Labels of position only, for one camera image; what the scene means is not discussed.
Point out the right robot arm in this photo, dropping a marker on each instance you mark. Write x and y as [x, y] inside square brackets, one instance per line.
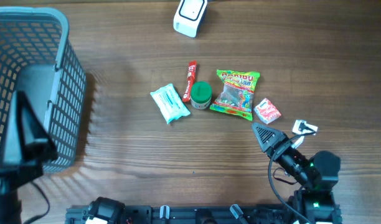
[314, 201]

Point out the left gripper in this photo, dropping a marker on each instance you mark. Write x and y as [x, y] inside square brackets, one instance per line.
[25, 162]

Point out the red stick packet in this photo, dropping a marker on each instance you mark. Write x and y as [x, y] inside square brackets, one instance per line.
[190, 81]

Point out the white barcode scanner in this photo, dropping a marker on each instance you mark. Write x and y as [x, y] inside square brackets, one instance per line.
[189, 16]

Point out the grey plastic shopping basket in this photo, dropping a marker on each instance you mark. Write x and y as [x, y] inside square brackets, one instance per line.
[37, 57]

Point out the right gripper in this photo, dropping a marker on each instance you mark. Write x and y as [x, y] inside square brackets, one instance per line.
[278, 138]

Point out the small red white packet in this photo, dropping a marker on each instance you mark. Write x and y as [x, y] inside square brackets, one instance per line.
[267, 111]

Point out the green lid jar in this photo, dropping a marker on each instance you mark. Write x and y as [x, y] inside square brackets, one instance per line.
[200, 96]

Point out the teal tissue pack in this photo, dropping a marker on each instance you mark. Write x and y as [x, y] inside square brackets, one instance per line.
[169, 103]

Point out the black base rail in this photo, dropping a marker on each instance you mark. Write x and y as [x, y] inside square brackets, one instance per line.
[273, 214]

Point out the green Haribo gummy bag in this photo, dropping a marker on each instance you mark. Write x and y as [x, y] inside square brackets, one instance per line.
[238, 92]

